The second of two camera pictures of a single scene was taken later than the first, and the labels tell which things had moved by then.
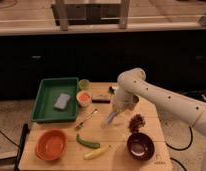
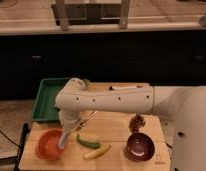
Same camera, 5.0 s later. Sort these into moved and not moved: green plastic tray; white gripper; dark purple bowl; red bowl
Moved: white gripper
Not moved: red bowl; dark purple bowl; green plastic tray
